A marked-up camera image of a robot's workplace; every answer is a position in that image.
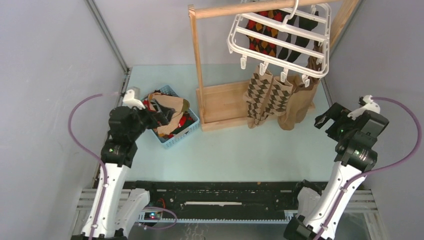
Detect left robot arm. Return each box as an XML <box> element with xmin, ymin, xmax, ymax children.
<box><xmin>71</xmin><ymin>103</ymin><xmax>174</xmax><ymax>240</ymax></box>

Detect plain brown sock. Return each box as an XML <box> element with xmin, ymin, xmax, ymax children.
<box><xmin>277</xmin><ymin>75</ymin><xmax>321</xmax><ymax>131</ymax></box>

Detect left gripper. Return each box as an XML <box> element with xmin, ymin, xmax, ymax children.
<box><xmin>128</xmin><ymin>98</ymin><xmax>175</xmax><ymax>141</ymax></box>

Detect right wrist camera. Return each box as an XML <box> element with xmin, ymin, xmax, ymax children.
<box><xmin>347</xmin><ymin>95</ymin><xmax>381</xmax><ymax>120</ymax></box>

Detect purple cable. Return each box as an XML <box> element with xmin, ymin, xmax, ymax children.
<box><xmin>312</xmin><ymin>96</ymin><xmax>423</xmax><ymax>240</ymax></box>
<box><xmin>67</xmin><ymin>92</ymin><xmax>178</xmax><ymax>240</ymax></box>

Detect brown striped sock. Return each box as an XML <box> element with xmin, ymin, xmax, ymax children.
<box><xmin>306</xmin><ymin>41</ymin><xmax>324</xmax><ymax>71</ymax></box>

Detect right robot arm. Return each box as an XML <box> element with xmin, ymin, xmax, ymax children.
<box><xmin>283</xmin><ymin>99</ymin><xmax>389</xmax><ymax>240</ymax></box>

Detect white plastic clip hanger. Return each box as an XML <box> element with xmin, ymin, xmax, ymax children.
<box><xmin>226</xmin><ymin>4</ymin><xmax>332</xmax><ymax>87</ymax></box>

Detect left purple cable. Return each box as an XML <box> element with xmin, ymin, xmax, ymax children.
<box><xmin>67</xmin><ymin>92</ymin><xmax>178</xmax><ymax>240</ymax></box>

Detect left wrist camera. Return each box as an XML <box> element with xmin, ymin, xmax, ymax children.
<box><xmin>122</xmin><ymin>87</ymin><xmax>146</xmax><ymax>110</ymax></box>

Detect wooden hanger rack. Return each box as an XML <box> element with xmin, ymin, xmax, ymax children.
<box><xmin>188</xmin><ymin>0</ymin><xmax>361</xmax><ymax>132</ymax></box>

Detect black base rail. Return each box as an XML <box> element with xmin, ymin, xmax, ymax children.
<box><xmin>123</xmin><ymin>180</ymin><xmax>313</xmax><ymax>222</ymax></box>

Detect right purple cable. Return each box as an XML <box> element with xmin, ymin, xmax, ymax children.
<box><xmin>312</xmin><ymin>96</ymin><xmax>423</xmax><ymax>240</ymax></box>

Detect black sock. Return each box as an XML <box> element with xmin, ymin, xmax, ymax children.
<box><xmin>277</xmin><ymin>11</ymin><xmax>321</xmax><ymax>64</ymax></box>

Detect blue plastic basket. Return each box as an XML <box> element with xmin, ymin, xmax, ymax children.
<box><xmin>142</xmin><ymin>85</ymin><xmax>200</xmax><ymax>149</ymax></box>

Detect brown argyle sock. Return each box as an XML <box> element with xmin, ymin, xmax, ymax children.
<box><xmin>258</xmin><ymin>76</ymin><xmax>294</xmax><ymax>126</ymax></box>
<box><xmin>243</xmin><ymin>65</ymin><xmax>273</xmax><ymax>129</ymax></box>

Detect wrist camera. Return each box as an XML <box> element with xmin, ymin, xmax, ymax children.
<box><xmin>347</xmin><ymin>95</ymin><xmax>381</xmax><ymax>120</ymax></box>
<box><xmin>122</xmin><ymin>87</ymin><xmax>146</xmax><ymax>110</ymax></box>

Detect red yellow argyle sock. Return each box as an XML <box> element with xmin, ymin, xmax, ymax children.
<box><xmin>245</xmin><ymin>9</ymin><xmax>288</xmax><ymax>57</ymax></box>

